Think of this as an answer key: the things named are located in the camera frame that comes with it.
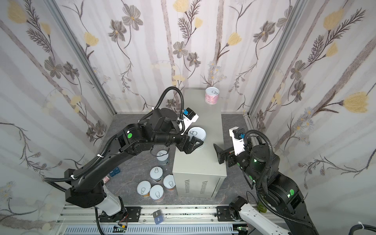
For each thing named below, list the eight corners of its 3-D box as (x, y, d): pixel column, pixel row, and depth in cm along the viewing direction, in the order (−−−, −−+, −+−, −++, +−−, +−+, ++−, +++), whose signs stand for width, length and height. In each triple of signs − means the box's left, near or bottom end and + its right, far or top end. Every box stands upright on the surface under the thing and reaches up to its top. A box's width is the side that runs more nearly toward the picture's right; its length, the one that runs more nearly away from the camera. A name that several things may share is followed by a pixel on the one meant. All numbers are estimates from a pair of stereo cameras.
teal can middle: (150, 181, 87) (148, 178, 82) (152, 170, 91) (150, 166, 87) (162, 181, 87) (161, 178, 82) (164, 170, 92) (162, 166, 87)
